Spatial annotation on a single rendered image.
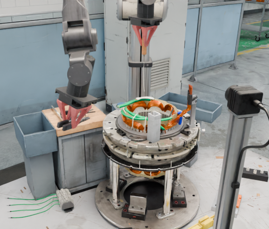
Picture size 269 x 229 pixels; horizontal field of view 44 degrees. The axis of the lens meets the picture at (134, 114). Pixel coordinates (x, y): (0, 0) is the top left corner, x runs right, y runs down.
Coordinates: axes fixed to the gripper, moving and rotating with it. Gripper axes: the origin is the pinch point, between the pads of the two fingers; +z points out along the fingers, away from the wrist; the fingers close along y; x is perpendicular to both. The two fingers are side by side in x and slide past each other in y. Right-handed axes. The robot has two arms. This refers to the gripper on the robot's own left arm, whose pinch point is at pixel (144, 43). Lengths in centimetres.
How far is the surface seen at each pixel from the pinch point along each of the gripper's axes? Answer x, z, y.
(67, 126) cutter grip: -41.1, 14.2, 7.0
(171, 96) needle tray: 24.4, 28.3, -3.1
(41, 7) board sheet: 94, 19, -195
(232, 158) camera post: -40, 4, 53
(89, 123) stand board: -20.7, 26.0, -7.2
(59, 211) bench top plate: -38, 54, -6
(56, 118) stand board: -26.2, 26.2, -18.7
